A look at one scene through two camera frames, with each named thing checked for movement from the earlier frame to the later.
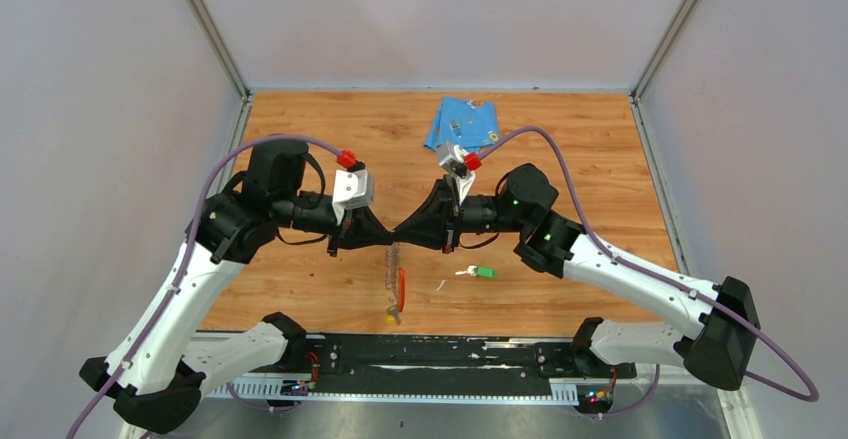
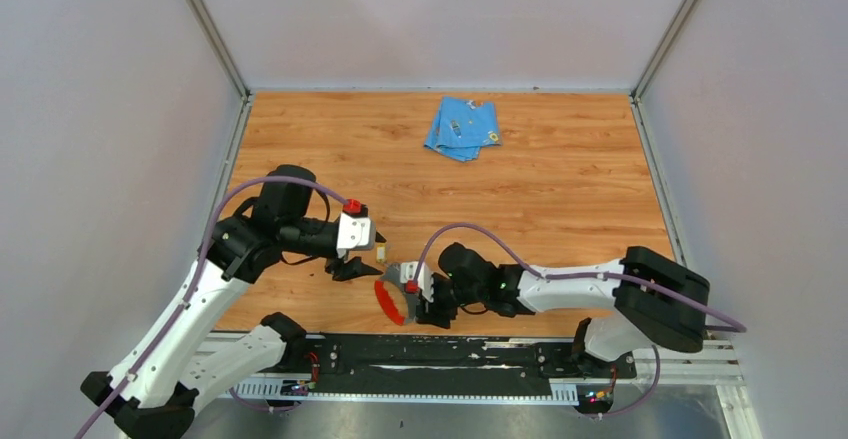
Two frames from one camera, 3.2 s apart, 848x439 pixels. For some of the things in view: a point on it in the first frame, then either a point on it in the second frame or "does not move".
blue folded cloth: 465,123 does not move
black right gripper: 437,223 → 435,313
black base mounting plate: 337,365 does not move
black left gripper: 359,227 → 351,268
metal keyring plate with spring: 395,279 → 393,274
